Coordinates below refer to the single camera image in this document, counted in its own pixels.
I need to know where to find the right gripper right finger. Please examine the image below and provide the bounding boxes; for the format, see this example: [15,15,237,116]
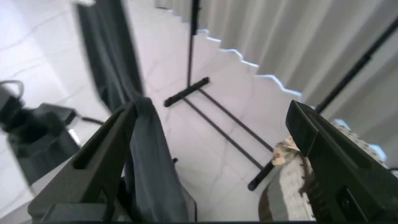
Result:
[285,100,398,224]

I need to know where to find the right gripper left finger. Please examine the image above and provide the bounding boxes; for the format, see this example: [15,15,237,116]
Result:
[27,101,139,224]

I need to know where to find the dark grey sleeveless shirt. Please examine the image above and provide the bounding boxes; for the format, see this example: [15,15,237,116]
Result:
[76,0,197,223]

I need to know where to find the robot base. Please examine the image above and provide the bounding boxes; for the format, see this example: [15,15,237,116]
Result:
[0,79,82,187]

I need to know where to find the white laundry basket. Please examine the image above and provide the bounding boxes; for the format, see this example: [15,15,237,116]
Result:
[257,119,389,223]

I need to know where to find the black clothes rack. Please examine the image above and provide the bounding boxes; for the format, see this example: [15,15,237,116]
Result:
[164,0,398,192]

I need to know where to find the cream printed garment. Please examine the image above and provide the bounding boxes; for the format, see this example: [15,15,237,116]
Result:
[271,135,302,166]

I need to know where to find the white curtain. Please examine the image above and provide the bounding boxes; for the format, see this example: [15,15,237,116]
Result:
[154,0,398,103]

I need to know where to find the black cable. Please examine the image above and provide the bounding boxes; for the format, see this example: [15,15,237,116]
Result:
[80,116,106,126]

